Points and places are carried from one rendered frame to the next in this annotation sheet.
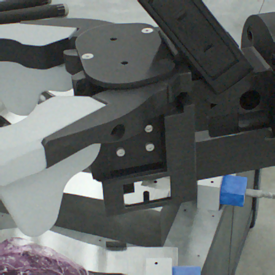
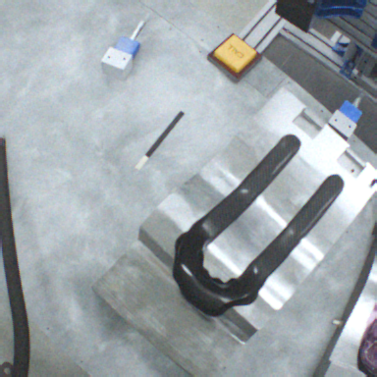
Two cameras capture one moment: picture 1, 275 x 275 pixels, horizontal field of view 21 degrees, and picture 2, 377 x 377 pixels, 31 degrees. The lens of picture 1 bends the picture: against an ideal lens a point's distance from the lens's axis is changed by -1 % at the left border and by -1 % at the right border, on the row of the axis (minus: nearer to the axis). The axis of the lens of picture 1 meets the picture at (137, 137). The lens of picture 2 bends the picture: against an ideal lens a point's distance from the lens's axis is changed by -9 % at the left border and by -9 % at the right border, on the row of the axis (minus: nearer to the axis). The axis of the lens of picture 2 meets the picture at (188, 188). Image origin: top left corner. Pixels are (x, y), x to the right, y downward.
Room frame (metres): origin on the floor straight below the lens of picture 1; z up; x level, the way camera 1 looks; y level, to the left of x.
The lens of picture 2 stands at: (1.00, 0.48, 2.06)
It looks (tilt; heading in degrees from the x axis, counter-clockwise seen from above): 73 degrees down; 286
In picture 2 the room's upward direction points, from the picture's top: 6 degrees clockwise
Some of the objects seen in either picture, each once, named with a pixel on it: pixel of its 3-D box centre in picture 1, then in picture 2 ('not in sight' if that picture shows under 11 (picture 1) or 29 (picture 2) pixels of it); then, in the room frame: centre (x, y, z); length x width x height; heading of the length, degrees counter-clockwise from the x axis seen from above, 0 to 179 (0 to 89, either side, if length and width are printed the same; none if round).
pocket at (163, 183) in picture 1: (160, 185); (350, 165); (0.84, -0.03, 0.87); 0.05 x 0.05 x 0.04; 69
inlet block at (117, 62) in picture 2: not in sight; (128, 45); (1.32, -0.12, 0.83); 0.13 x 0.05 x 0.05; 87
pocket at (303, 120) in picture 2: not in sight; (307, 126); (0.94, -0.07, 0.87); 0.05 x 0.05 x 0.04; 69
